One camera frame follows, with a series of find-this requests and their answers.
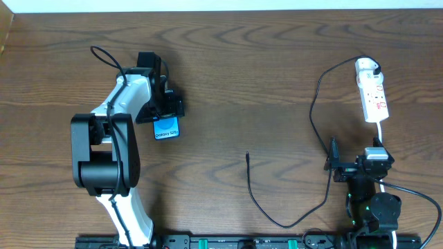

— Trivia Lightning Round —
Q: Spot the white power strip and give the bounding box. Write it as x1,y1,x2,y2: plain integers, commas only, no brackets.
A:
355,57,389,123

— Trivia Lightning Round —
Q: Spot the white USB wall charger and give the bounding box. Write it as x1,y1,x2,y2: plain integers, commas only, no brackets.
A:
356,69,384,89

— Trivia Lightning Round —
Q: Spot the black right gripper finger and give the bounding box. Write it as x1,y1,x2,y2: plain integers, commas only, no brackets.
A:
372,137,387,152
324,137,340,171

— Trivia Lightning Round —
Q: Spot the black USB charging cable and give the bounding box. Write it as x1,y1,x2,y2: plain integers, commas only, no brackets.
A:
245,55,382,229

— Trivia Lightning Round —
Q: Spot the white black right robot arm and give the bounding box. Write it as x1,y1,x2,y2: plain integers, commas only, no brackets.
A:
324,138,401,249

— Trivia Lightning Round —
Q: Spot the blue screen Galaxy smartphone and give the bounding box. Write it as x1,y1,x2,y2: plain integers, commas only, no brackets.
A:
153,117,180,140

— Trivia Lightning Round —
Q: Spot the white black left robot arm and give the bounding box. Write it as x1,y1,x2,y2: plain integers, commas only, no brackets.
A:
71,52,184,248

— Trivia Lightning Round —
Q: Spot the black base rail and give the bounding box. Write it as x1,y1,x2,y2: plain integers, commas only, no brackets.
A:
73,233,422,249

